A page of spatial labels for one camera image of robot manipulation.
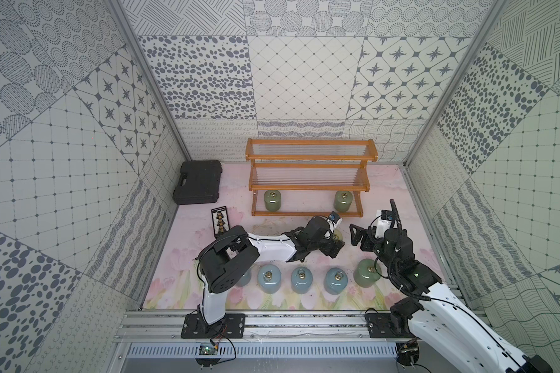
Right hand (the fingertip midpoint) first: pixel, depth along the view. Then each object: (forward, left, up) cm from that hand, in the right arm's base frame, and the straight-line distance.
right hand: (363, 229), depth 81 cm
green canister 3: (+17, +4, -6) cm, 18 cm away
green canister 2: (+16, +34, -5) cm, 38 cm away
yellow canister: (+1, +8, -6) cm, 10 cm away
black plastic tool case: (+29, +70, -9) cm, 76 cm away
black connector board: (+11, +56, -12) cm, 59 cm away
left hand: (-2, +6, -6) cm, 9 cm away
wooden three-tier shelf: (+40, +17, -16) cm, 46 cm away
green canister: (-13, -1, -7) cm, 14 cm away
